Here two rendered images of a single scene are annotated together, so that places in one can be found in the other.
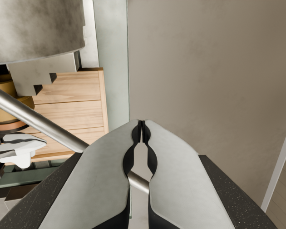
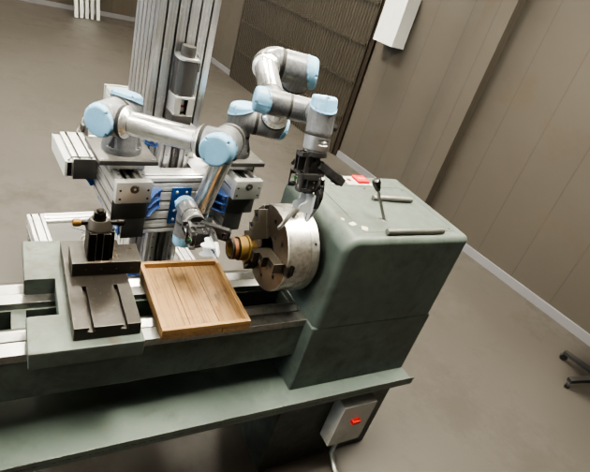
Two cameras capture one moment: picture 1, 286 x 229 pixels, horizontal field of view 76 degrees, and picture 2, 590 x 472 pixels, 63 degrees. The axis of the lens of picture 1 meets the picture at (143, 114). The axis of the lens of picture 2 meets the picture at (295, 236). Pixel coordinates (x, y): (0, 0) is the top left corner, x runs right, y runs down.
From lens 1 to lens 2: 1.45 m
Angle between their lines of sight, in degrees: 88
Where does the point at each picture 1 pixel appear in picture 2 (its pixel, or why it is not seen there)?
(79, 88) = (227, 312)
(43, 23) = (298, 242)
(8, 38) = (293, 230)
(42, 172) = not seen: hidden behind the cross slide
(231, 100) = not seen: outside the picture
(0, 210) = not seen: hidden behind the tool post
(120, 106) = (155, 425)
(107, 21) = (260, 394)
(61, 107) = (205, 302)
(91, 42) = (263, 321)
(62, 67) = (272, 260)
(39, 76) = (264, 255)
